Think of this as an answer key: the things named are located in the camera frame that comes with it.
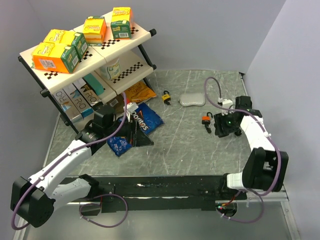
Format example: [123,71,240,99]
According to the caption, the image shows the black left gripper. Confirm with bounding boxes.
[104,114,154,147]

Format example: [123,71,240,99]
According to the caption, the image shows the orange padlock with keys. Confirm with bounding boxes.
[201,112,213,134]

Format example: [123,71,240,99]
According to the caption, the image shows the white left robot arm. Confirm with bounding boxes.
[10,102,163,230]

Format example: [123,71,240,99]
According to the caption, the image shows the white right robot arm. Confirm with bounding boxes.
[213,96,289,199]

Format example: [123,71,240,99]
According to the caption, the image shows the yellow padlock with key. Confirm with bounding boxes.
[161,90,171,106]

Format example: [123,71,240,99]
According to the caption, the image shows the blue Doritos chip bag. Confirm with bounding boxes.
[107,102,164,157]

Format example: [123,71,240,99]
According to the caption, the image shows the grey silver sponge pad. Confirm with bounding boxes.
[178,92,206,107]

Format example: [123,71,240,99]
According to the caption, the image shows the brown snack bag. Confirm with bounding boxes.
[106,94,125,116]

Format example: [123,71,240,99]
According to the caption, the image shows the yellow honey dijon chip bag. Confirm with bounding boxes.
[124,81,157,104]

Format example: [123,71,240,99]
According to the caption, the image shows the teal box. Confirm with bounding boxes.
[83,73,105,96]

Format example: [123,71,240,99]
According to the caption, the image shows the left white RO box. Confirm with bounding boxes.
[53,89,83,123]

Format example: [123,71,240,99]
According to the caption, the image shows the white ro box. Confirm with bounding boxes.
[63,84,94,118]
[53,89,83,123]

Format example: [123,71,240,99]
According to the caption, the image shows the white paper cup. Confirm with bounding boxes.
[99,57,121,80]

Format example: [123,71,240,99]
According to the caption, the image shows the beige two-tier shelf rack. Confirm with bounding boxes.
[18,23,157,133]

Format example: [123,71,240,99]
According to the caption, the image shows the middle white RO box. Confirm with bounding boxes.
[63,84,94,118]

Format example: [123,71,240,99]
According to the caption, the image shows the green yellow sponge box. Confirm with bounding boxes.
[110,7,133,40]

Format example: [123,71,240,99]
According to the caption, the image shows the orange yellow sponge pack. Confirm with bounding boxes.
[82,16,107,45]

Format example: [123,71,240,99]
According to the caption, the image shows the front orange sponge box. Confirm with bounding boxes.
[31,42,80,74]

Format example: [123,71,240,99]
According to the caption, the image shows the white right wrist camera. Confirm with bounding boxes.
[218,98,233,109]

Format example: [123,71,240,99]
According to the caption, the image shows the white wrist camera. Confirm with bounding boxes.
[218,98,233,109]
[123,102,139,119]

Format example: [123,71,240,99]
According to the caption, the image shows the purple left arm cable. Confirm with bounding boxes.
[10,91,131,231]

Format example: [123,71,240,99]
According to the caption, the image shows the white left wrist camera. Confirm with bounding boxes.
[123,102,139,119]

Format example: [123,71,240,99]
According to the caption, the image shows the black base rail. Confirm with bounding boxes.
[75,175,247,213]

